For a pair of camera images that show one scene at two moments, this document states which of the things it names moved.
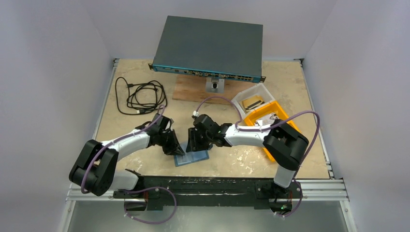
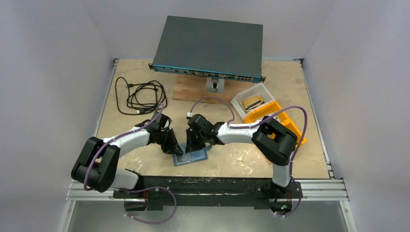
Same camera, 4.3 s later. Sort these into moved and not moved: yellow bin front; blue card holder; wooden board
Moved: yellow bin front
Not moved: blue card holder; wooden board
